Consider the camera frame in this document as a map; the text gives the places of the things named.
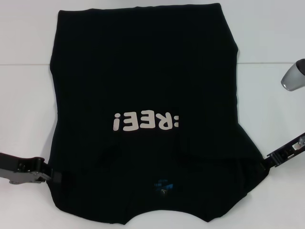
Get silver cable connector plug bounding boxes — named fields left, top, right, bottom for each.
left=295, top=137, right=305, bottom=151

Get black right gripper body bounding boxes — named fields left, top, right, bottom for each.
left=278, top=131, right=305, bottom=160

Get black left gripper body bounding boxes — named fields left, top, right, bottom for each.
left=0, top=152, right=36, bottom=185

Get black shirt with FREE print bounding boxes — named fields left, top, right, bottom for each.
left=46, top=2, right=271, bottom=219

